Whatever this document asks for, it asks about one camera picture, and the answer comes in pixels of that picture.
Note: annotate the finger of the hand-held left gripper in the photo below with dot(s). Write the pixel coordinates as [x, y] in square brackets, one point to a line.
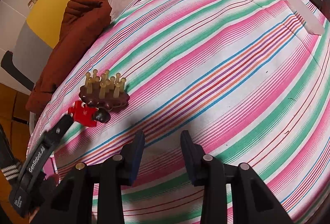
[38, 159]

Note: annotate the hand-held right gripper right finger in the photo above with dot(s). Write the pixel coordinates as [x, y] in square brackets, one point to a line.
[189, 159]

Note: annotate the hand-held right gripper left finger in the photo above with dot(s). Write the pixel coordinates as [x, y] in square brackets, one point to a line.
[135, 159]

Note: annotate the red toy block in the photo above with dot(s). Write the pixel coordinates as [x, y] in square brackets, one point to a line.
[83, 113]

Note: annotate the wooden wardrobe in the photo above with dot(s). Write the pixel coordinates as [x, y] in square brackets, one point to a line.
[13, 115]

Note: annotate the brown quilted jacket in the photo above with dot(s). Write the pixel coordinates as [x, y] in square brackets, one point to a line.
[74, 46]

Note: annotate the grey yellow blue headboard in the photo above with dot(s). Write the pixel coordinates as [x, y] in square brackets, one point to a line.
[51, 7]

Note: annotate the white plastic strip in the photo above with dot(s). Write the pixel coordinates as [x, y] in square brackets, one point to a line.
[300, 8]

